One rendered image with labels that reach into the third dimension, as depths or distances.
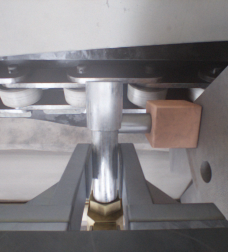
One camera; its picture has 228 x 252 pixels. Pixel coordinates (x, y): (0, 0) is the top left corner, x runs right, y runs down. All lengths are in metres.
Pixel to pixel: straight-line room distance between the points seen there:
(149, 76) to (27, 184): 0.30
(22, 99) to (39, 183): 0.22
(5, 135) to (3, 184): 0.13
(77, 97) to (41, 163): 0.18
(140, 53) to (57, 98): 0.09
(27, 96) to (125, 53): 0.10
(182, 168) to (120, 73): 0.13
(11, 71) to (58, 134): 0.12
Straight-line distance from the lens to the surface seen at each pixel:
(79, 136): 0.27
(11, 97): 0.19
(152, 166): 0.32
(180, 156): 0.24
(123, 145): 0.15
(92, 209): 0.17
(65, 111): 0.23
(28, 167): 0.34
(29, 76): 0.19
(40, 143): 0.29
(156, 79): 0.17
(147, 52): 0.18
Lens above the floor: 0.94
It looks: 49 degrees down
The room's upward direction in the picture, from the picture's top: 178 degrees clockwise
